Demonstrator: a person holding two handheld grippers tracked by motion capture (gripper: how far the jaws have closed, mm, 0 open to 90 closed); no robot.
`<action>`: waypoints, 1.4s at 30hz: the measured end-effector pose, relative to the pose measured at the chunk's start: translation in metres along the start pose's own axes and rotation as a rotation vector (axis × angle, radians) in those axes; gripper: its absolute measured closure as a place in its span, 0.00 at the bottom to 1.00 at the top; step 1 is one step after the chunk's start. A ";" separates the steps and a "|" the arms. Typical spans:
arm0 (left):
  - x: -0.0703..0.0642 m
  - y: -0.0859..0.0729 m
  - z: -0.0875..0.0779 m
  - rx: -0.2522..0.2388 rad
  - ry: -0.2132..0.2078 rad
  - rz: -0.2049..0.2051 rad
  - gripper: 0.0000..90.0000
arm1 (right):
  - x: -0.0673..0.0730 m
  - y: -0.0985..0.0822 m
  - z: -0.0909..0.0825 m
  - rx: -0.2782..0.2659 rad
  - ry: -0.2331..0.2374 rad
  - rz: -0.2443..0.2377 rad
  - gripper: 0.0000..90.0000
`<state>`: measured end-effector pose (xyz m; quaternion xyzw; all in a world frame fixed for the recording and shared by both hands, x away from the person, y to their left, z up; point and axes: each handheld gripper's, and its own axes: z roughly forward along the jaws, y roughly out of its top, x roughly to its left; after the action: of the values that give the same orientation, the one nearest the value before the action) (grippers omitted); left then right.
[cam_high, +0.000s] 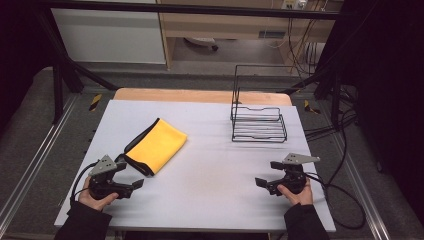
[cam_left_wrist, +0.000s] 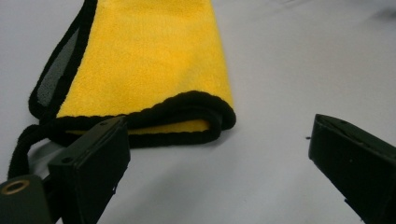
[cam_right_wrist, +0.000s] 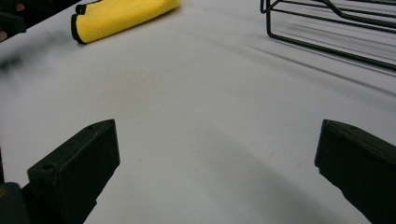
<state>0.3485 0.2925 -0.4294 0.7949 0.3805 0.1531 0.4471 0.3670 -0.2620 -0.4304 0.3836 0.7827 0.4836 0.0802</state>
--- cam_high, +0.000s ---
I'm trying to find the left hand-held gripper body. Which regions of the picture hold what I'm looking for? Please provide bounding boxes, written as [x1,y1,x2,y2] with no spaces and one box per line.
[87,154,134,201]

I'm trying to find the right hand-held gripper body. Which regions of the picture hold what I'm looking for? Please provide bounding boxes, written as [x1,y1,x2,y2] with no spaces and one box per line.
[265,152,321,197]

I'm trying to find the person's right hand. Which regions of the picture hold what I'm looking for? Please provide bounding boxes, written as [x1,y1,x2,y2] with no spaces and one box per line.
[276,178,315,207]

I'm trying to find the person's left hand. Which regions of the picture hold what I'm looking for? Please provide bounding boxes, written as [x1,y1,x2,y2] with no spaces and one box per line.
[78,176,120,212]

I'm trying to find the yellow cloth with black edge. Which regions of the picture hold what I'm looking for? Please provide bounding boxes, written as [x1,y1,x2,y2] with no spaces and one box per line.
[123,117,189,177]

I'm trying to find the yellow black floor tape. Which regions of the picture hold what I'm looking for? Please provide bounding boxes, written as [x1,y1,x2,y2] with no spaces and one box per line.
[88,93,103,112]
[303,99,322,115]

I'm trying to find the wooden table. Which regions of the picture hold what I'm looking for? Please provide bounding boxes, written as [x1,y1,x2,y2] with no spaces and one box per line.
[113,87,293,107]

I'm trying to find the white cabinet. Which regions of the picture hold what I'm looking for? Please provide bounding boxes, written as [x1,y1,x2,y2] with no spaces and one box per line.
[50,8,167,65]

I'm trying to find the dark curtain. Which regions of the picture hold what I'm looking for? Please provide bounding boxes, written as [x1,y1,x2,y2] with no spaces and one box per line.
[0,0,56,134]
[324,0,424,218]

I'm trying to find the office chair base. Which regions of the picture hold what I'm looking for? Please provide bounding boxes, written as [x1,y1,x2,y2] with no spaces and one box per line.
[183,36,220,53]

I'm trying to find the light wooden desk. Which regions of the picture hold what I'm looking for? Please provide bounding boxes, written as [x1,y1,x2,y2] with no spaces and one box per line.
[156,0,345,70]

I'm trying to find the white power strip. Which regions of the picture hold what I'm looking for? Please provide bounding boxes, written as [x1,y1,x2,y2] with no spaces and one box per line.
[281,0,308,11]

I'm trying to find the left hand-held gripper cable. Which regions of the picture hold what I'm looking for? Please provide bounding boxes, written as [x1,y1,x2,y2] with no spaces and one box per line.
[68,161,101,208]

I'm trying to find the hand-held gripper cable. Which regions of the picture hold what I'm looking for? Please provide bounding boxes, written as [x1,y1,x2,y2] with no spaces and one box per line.
[68,161,101,208]
[305,109,367,231]

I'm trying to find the black wire rack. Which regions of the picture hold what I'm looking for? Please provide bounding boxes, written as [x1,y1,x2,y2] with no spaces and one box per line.
[229,64,304,144]

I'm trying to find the right hand-held gripper cable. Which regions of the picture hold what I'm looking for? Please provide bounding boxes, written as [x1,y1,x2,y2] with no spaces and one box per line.
[305,109,367,231]

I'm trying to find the black floor cable bundle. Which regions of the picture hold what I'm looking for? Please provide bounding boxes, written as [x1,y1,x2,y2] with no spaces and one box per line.
[303,84,359,143]

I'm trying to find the aluminium floor rail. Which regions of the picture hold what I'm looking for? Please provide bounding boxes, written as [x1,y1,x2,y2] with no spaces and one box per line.
[331,131,392,240]
[0,94,81,231]

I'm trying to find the hanging black cables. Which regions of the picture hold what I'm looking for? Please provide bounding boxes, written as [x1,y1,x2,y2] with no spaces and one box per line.
[287,16,326,79]

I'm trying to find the black metal frame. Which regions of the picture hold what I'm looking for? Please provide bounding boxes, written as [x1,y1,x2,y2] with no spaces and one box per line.
[34,0,359,126]

